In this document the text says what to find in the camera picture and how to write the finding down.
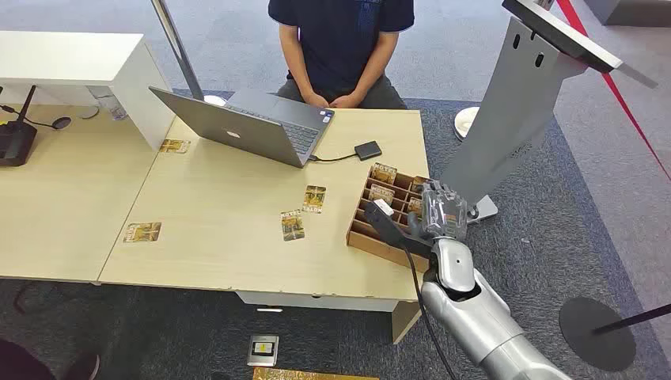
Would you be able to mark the yellow printed hotel card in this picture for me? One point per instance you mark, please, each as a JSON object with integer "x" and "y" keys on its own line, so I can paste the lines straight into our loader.
{"x": 292, "y": 226}
{"x": 142, "y": 232}
{"x": 384, "y": 173}
{"x": 314, "y": 199}
{"x": 418, "y": 184}
{"x": 381, "y": 193}
{"x": 414, "y": 206}
{"x": 174, "y": 146}

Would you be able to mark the person's left hand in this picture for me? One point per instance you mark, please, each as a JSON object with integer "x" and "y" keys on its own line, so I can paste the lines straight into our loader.
{"x": 345, "y": 100}

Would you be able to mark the person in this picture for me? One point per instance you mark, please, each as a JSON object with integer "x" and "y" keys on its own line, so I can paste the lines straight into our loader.
{"x": 341, "y": 42}

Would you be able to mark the red barrier ribbon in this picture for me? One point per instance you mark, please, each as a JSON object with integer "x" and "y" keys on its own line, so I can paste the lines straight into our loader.
{"x": 618, "y": 94}

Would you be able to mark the grey box furniture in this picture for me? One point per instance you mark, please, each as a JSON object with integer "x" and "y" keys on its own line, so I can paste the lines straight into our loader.
{"x": 629, "y": 10}

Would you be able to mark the black router with antenna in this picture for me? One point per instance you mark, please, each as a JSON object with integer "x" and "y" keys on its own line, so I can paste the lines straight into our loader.
{"x": 15, "y": 144}

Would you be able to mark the grey round desk grommet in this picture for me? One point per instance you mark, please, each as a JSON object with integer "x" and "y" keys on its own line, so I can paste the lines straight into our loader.
{"x": 89, "y": 113}

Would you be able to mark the silver pole with round base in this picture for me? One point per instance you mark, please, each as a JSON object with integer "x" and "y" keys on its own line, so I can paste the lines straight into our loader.
{"x": 181, "y": 52}

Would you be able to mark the white desk shelf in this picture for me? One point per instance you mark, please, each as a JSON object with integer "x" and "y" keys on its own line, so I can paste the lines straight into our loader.
{"x": 78, "y": 60}

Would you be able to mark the silver card reader device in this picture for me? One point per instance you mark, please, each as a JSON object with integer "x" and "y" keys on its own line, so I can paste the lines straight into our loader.
{"x": 262, "y": 350}

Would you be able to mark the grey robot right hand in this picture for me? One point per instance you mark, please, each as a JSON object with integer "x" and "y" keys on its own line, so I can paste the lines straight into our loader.
{"x": 444, "y": 215}

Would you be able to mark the clear plastic water bottle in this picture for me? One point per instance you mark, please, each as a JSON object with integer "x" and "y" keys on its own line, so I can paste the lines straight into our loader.
{"x": 110, "y": 104}

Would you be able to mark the light wooden desk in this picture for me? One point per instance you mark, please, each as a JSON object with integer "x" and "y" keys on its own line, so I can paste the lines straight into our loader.
{"x": 63, "y": 210}
{"x": 225, "y": 231}

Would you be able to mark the person's right hand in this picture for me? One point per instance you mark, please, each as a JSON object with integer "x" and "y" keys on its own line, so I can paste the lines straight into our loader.
{"x": 317, "y": 100}

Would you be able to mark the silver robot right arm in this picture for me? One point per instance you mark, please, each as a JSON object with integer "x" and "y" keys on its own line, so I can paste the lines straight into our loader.
{"x": 472, "y": 309}

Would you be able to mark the gold patterned sheet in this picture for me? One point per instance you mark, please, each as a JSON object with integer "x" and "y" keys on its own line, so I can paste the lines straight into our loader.
{"x": 309, "y": 374}

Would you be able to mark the white round floor base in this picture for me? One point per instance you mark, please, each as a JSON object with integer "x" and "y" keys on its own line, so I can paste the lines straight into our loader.
{"x": 464, "y": 125}

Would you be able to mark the grey kiosk stand with screen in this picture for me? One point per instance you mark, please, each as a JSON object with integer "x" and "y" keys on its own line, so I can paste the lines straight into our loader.
{"x": 516, "y": 120}

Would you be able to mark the black external drive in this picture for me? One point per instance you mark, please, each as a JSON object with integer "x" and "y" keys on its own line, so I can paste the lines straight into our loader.
{"x": 368, "y": 150}

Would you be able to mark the wooden slotted card box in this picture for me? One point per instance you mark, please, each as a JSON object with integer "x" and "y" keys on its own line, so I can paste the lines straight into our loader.
{"x": 375, "y": 236}

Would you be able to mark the grey open laptop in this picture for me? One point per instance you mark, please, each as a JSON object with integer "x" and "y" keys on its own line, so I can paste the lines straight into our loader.
{"x": 251, "y": 131}

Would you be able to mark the dark rounded object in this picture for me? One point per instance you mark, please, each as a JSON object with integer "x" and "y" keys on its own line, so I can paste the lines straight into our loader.
{"x": 31, "y": 364}

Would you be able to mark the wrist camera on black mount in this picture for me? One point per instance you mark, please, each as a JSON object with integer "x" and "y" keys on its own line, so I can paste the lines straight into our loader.
{"x": 390, "y": 225}

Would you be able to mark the black stanchion with round base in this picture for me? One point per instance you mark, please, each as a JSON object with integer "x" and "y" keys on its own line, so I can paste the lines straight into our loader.
{"x": 595, "y": 335}

